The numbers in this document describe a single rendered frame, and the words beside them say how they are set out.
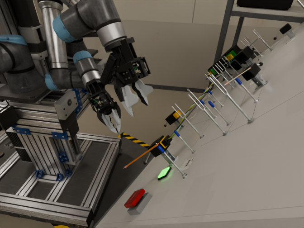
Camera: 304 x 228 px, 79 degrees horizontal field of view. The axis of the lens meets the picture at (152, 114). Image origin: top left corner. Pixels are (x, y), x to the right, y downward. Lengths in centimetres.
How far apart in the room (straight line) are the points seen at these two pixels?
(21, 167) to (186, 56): 254
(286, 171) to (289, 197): 4
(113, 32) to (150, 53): 261
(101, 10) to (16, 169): 174
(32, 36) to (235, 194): 115
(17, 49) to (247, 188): 92
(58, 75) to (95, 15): 41
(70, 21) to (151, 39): 253
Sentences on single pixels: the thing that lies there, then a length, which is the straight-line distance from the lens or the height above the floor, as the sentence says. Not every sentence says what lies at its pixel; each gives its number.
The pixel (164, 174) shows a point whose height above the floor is 112.
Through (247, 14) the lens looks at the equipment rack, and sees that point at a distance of 140.
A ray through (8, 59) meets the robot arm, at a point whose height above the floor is 132.
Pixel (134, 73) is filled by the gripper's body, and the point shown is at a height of 139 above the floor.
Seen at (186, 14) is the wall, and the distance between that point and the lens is 299.
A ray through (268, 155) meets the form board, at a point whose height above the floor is 138.
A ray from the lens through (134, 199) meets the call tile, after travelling 52.
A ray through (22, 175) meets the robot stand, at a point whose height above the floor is 21.
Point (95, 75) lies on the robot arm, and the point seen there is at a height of 129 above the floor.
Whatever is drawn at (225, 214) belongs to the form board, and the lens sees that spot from 30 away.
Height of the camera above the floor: 159
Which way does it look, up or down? 36 degrees down
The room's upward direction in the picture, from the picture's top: 2 degrees clockwise
